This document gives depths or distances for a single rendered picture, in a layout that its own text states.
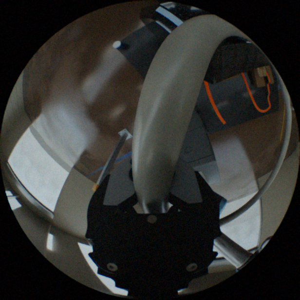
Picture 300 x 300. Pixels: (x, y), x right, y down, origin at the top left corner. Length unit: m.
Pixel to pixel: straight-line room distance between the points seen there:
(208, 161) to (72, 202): 6.13
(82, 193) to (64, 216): 2.03
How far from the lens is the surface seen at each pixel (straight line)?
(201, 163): 0.71
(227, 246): 0.69
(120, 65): 1.38
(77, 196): 6.16
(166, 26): 0.57
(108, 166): 1.33
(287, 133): 0.43
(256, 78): 1.67
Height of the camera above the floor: 1.23
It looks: 41 degrees down
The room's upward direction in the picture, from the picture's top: 166 degrees counter-clockwise
